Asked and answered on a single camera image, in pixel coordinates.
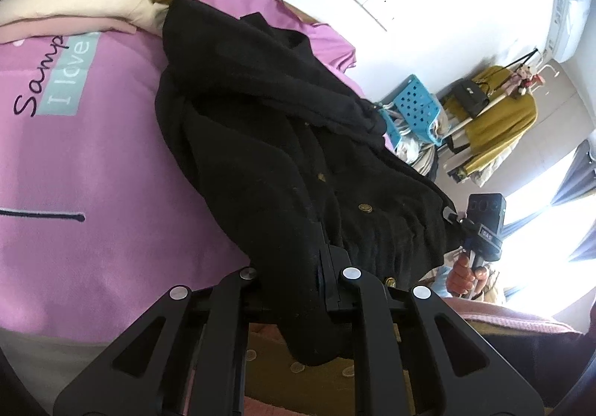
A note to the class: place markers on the mustard button garment worn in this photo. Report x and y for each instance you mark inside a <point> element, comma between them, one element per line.
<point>278,385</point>

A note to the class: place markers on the white clothes rack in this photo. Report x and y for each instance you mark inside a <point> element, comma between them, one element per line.
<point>503,99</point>

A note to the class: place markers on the mustard coat on rack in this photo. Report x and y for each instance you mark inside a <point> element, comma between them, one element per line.
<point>500,122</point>

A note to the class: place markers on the pink bed sheet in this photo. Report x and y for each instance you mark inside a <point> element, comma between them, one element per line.
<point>97,220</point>

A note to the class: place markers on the white air conditioner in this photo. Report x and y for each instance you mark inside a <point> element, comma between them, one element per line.
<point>569,18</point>

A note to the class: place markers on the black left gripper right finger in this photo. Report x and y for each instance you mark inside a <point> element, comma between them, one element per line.
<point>412,353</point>

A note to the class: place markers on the light pink folded garment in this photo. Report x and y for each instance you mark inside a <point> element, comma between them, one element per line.
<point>62,26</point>

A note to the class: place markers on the black knit cardigan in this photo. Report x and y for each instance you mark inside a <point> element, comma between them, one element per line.
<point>291,162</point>

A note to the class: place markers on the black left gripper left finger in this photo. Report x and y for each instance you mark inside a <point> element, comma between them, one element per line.
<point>186,355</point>

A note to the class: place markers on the blue perforated plastic basket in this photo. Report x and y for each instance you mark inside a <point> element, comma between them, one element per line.
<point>414,106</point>

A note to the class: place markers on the grey window curtain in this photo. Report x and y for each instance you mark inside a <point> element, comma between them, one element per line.
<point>541,214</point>

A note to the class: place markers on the cream folded garment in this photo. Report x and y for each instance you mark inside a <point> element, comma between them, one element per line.
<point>144,14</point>

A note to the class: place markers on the right hand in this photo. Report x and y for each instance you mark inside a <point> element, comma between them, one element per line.
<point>465,281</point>

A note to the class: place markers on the black shoulder bag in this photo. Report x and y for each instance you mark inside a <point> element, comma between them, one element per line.
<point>471,97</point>

